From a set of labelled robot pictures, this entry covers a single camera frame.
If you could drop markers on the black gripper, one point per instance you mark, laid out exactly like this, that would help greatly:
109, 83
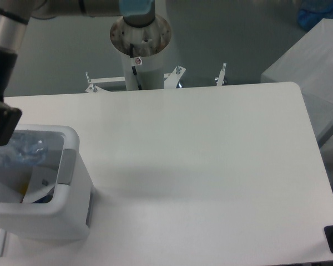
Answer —
9, 116

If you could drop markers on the clear plastic water bottle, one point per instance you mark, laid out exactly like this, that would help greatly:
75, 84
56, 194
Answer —
25, 148

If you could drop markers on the white paper wrapper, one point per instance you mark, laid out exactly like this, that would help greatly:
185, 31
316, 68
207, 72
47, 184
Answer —
43, 176

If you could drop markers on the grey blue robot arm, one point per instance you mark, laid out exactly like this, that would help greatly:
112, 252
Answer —
14, 19

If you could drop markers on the blue yellow trash in bin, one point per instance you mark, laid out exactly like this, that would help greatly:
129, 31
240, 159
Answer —
37, 194

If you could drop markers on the white trash can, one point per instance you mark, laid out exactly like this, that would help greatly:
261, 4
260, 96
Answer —
67, 215

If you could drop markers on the grey covered side table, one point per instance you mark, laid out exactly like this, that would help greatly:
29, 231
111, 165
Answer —
309, 64

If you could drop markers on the blue plastic bag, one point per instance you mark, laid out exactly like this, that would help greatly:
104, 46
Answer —
310, 13

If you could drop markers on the white pedestal foot left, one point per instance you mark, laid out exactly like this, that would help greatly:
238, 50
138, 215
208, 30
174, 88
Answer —
113, 84

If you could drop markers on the white pedestal foot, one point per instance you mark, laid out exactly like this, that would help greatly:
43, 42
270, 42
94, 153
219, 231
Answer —
113, 84
173, 80
221, 79

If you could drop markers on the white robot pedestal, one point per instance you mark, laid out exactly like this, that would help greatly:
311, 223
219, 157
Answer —
142, 52

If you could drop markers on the white pedestal foot middle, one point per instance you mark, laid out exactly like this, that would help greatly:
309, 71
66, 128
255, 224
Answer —
173, 80

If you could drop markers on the white pedestal foot right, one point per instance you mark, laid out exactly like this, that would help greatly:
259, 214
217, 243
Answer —
221, 79

